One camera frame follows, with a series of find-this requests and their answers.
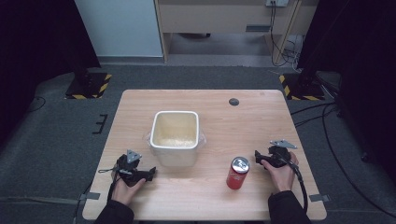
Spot person's right hand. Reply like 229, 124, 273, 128
261, 151, 300, 194

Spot person's left hand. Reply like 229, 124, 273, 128
110, 174, 147, 207

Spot white square bin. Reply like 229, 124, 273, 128
149, 110, 201, 168

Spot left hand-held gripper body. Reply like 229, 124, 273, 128
115, 149, 149, 188

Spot thin black floor cable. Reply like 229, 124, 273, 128
25, 95, 48, 114

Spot striped black stand base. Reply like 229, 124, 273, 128
64, 71, 113, 101
278, 73, 327, 102

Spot red drink can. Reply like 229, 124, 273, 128
225, 156, 251, 191

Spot black desk cables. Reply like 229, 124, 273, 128
268, 0, 302, 68

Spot grey power strip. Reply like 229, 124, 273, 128
264, 0, 290, 8

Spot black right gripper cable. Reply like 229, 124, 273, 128
277, 155, 309, 215

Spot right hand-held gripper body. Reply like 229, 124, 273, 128
261, 138, 298, 169

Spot grey tape strip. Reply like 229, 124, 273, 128
78, 191, 102, 202
308, 193, 332, 203

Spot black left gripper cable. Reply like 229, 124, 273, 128
106, 174, 123, 203

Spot black floor cables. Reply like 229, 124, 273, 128
290, 100, 396, 219

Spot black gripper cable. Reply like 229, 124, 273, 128
106, 174, 123, 203
277, 155, 309, 215

